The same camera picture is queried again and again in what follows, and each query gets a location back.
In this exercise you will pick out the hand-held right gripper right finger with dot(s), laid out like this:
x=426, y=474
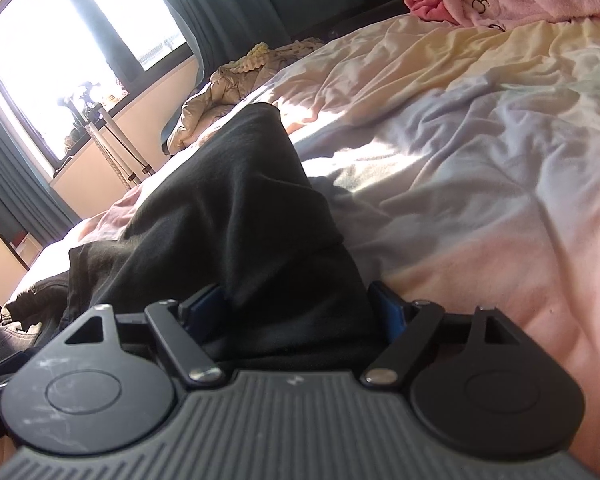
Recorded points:
x=382, y=310

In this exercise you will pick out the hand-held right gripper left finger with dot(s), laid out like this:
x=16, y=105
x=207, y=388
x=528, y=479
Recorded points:
x=205, y=310

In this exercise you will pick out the pile of beige clothes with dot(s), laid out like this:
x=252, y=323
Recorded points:
x=215, y=100

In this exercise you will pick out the dark grey garment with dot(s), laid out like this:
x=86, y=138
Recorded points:
x=35, y=300

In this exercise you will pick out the bed with cream blanket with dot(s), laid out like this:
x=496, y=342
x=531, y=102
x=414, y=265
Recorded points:
x=480, y=160

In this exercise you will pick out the garment steamer stand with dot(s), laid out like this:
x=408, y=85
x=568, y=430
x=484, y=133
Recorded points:
x=97, y=135

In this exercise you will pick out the black framed window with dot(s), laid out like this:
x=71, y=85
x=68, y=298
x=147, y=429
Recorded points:
x=40, y=60

